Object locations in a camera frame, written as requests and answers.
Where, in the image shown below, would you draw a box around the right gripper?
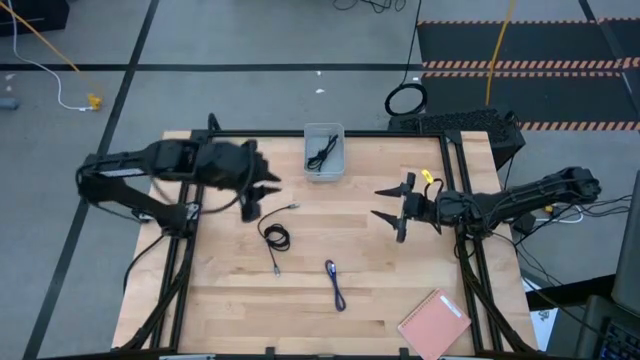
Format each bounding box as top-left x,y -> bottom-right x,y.
369,172 -> 442,245

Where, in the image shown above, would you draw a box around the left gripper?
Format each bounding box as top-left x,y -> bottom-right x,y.
201,139 -> 283,225

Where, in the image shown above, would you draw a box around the black usb-c cable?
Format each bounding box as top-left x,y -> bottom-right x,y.
305,133 -> 340,173
256,202 -> 301,279

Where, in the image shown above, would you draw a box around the white plastic bin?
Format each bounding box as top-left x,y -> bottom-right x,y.
303,122 -> 346,182

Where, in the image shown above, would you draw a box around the pink spiral notebook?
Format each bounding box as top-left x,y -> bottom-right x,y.
397,288 -> 473,360

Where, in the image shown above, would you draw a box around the white paper sheet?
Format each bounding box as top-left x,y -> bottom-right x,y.
522,277 -> 559,351

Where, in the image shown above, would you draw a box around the black mat orange striped edges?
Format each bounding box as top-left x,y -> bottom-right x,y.
417,17 -> 640,132

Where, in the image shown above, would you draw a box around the computer keyboard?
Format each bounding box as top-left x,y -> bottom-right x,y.
597,319 -> 640,360

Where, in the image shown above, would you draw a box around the black loose USB-C cable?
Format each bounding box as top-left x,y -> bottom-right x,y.
256,202 -> 301,279

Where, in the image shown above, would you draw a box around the black aluminium table frame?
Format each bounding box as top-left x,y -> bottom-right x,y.
112,113 -> 539,360

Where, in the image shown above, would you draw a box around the blue braided USB-C cable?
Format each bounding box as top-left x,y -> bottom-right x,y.
323,258 -> 348,313

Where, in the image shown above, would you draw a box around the black coiled floor cable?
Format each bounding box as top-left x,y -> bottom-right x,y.
383,0 -> 430,118

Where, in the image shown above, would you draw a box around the yellow hanging cable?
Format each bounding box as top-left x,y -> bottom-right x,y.
483,0 -> 517,107

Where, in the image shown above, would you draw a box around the yellow floor cable with plug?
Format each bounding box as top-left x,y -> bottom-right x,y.
0,2 -> 104,111

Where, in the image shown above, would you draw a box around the white floor cable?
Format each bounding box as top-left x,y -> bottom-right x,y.
7,0 -> 94,112

